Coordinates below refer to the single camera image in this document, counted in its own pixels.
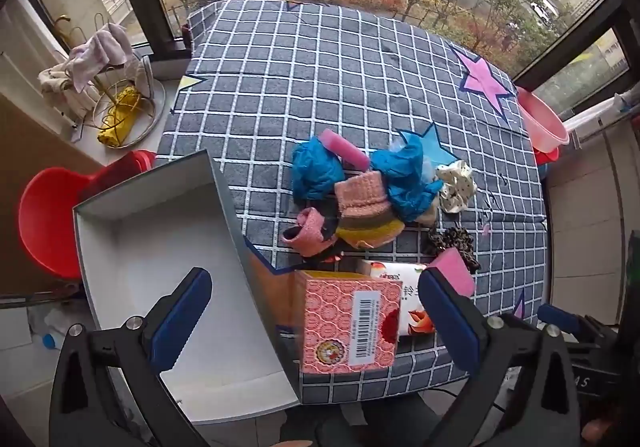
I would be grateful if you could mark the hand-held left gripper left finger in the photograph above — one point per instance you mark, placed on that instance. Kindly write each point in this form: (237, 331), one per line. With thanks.
(182, 322)

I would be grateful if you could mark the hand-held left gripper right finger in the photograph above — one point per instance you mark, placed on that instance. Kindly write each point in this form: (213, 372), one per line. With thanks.
(450, 322)

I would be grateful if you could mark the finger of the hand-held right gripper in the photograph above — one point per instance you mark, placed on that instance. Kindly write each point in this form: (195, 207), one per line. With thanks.
(557, 315)

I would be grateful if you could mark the pink sponge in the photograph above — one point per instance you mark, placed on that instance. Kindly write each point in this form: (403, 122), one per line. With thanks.
(345, 152)
(455, 272)

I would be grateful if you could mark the grey cardboard box white inside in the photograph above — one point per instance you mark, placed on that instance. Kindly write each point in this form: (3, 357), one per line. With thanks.
(150, 252)

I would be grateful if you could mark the leopard print scrunchie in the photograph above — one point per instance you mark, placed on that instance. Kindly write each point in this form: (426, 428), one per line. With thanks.
(450, 239)

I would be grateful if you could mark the white polka dot scrunchie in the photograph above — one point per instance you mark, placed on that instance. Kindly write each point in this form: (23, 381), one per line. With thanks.
(455, 184)

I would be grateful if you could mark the blue cloth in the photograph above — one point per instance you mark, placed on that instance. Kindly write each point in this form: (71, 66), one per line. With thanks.
(405, 182)
(315, 172)

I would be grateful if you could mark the pink brown yellow knit sock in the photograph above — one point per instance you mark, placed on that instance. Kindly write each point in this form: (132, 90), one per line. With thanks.
(360, 197)

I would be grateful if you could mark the pink and black sock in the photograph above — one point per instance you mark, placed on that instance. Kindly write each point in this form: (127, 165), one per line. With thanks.
(307, 232)

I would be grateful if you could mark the light blue plastic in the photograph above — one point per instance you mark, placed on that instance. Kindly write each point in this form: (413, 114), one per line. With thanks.
(398, 144)

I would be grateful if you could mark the person's right hand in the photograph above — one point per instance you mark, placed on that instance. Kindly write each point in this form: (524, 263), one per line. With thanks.
(599, 433)

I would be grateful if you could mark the tissue pack with orange print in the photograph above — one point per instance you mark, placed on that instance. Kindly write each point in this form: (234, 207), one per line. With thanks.
(407, 287)

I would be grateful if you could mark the pink patterned carton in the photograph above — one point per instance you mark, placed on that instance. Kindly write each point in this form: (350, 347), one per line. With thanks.
(340, 322)

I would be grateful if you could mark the plastic bottle with blue cap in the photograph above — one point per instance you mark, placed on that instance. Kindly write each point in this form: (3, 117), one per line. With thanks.
(48, 340)

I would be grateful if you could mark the red plastic basin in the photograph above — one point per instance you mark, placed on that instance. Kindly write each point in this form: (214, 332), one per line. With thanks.
(546, 156)

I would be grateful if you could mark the red plastic chair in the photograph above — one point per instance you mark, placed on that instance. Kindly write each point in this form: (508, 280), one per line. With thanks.
(50, 222)

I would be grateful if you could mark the pink plastic basin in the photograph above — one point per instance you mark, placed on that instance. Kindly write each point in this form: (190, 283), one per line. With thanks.
(542, 124)

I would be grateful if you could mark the yellow folded umbrella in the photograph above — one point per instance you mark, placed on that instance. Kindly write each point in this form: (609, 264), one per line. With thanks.
(119, 119)

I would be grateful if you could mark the pale grey cloth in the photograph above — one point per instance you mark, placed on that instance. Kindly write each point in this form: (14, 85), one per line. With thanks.
(141, 73)

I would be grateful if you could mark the beige towel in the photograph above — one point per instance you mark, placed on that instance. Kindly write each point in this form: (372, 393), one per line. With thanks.
(55, 87)

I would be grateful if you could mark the grey checked star blanket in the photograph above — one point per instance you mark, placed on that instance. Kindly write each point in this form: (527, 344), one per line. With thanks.
(325, 77)

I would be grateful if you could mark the lilac towel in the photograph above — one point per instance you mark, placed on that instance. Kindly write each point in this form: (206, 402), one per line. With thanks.
(100, 49)

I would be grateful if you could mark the dark red cup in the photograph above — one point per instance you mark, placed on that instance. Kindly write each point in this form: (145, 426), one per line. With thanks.
(186, 36)

